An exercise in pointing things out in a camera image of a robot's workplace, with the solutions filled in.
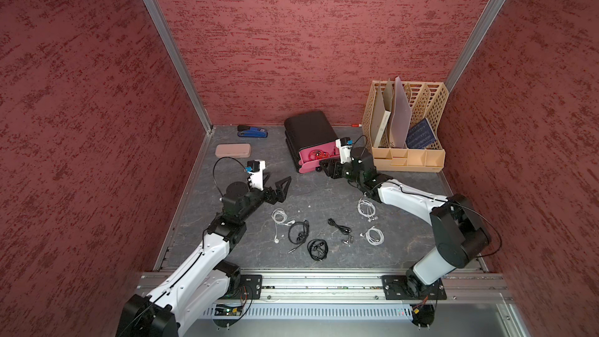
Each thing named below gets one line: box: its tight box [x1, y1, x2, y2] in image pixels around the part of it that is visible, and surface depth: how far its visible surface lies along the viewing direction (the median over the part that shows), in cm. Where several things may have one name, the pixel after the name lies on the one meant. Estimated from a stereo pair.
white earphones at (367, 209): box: [357, 198, 379, 223], surface depth 93 cm
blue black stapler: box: [237, 124, 269, 139], surface depth 119 cm
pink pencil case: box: [215, 143, 252, 159], surface depth 111 cm
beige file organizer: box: [361, 80, 450, 173], surface depth 105 cm
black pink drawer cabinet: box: [284, 109, 338, 174], surface depth 100 cm
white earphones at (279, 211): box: [271, 207, 296, 245], surface depth 91 cm
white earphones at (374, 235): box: [359, 225, 385, 246], surface depth 87 cm
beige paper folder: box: [371, 78, 394, 149], surface depth 97 cm
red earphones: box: [308, 148, 336, 160], surface depth 94 cm
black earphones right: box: [327, 217, 355, 245], surface depth 87 cm
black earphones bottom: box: [307, 238, 329, 262], surface depth 83 cm
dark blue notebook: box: [405, 117, 437, 149], surface depth 105 cm
